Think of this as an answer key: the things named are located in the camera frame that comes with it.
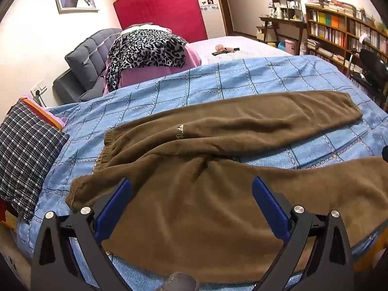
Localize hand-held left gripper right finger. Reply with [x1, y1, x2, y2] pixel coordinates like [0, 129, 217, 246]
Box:
[251, 177, 355, 291]

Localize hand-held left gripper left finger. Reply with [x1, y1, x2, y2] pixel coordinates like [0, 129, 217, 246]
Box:
[30, 177, 134, 291]

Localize brown fleece pants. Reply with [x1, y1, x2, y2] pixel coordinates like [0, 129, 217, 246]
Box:
[65, 90, 388, 282]

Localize black office chair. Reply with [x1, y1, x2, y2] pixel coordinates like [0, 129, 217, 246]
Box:
[348, 48, 388, 97]

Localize grey brown fuzzy object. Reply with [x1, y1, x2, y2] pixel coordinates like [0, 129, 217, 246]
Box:
[161, 273, 201, 291]

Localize dark plaid pillow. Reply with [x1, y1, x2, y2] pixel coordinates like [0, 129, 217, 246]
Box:
[0, 100, 70, 223]

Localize red yellow cloth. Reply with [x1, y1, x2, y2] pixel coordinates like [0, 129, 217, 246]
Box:
[0, 199, 23, 229]

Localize orange purple cloth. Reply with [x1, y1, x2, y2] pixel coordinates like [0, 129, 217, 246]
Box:
[19, 97, 65, 129]

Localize blue checked blanket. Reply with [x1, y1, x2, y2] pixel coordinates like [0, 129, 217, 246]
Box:
[16, 55, 388, 291]

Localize pink blanket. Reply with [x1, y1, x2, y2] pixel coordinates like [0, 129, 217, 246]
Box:
[103, 44, 202, 96]

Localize black power plug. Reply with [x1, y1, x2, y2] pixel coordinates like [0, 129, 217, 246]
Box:
[32, 89, 46, 108]

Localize wooden bookshelf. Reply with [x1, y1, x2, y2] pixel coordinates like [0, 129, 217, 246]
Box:
[305, 0, 388, 78]

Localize rows of books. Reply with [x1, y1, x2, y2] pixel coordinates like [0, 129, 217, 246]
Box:
[306, 0, 388, 76]

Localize pink bin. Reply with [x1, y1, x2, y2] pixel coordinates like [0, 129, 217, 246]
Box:
[283, 39, 299, 56]

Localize grey padded headboard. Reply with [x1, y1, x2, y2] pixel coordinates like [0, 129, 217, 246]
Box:
[53, 28, 123, 103]

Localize pale pink bed sheet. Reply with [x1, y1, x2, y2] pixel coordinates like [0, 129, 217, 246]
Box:
[185, 36, 291, 65]

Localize leopard print cloth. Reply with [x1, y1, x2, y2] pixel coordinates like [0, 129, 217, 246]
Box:
[105, 30, 187, 93]

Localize wooden desk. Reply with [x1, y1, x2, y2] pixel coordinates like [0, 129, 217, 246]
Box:
[259, 15, 307, 47]

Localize white pillow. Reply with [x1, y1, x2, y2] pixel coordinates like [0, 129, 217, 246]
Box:
[121, 23, 172, 34]

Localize wooden desktop shelf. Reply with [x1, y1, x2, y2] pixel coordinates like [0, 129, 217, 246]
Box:
[267, 0, 304, 22]

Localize red upright mattress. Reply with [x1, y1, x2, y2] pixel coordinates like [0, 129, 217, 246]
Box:
[113, 0, 208, 43]

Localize white wall socket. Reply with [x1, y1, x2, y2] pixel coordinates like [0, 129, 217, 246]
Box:
[30, 80, 47, 97]

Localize wooden door frame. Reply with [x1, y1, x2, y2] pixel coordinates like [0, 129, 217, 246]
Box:
[212, 0, 234, 37]

